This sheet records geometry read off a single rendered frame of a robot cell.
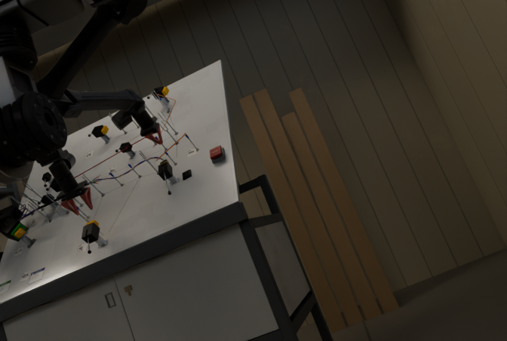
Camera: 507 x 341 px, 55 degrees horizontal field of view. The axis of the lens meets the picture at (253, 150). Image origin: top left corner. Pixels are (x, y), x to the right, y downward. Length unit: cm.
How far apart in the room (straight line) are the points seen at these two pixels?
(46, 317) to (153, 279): 50
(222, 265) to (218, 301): 13
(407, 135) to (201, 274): 249
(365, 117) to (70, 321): 268
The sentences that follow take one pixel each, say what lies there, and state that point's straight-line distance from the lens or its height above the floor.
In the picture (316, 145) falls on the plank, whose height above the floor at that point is 119.
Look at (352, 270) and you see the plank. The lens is 337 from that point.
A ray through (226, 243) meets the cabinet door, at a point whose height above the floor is 75.
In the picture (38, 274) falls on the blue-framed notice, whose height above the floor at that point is 92.
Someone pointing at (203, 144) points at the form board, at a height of 118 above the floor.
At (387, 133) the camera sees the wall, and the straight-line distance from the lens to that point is 395.
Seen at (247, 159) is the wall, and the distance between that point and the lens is 393.
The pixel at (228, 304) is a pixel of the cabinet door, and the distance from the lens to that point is 185.
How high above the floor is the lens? 70
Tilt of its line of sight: 10 degrees up
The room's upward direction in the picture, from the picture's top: 22 degrees counter-clockwise
